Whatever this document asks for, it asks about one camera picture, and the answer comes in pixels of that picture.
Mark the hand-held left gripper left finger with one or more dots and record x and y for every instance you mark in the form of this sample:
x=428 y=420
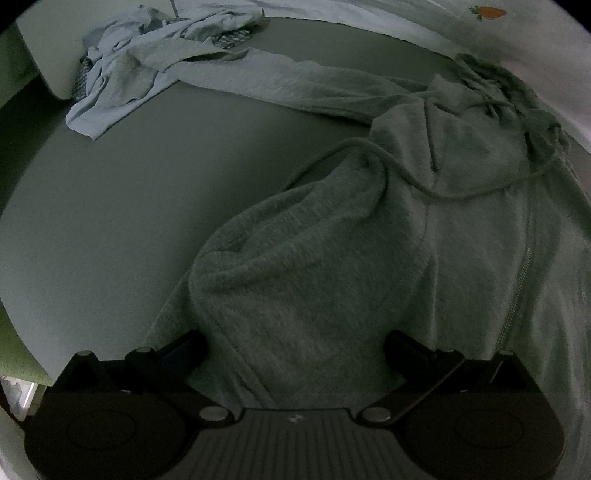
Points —
x=185 y=351

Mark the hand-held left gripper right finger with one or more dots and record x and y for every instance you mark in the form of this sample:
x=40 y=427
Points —
x=402 y=349

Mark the grey zip hoodie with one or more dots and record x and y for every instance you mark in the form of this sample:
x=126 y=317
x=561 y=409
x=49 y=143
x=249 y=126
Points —
x=332 y=277

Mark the green sheet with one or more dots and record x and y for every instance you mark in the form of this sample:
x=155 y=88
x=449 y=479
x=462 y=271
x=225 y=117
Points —
x=18 y=350

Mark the light blue shirt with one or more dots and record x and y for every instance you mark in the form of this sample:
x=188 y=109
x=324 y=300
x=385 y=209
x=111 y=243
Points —
x=120 y=64

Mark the printed pale bed sheet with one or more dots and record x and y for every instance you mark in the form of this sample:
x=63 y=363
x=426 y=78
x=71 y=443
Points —
x=369 y=18

